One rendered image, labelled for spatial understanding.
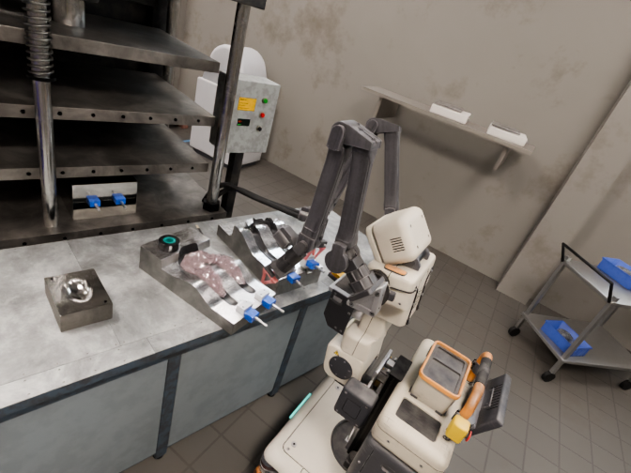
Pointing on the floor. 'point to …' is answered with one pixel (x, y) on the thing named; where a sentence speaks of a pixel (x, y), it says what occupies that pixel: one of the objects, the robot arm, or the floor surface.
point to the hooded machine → (205, 90)
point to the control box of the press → (245, 124)
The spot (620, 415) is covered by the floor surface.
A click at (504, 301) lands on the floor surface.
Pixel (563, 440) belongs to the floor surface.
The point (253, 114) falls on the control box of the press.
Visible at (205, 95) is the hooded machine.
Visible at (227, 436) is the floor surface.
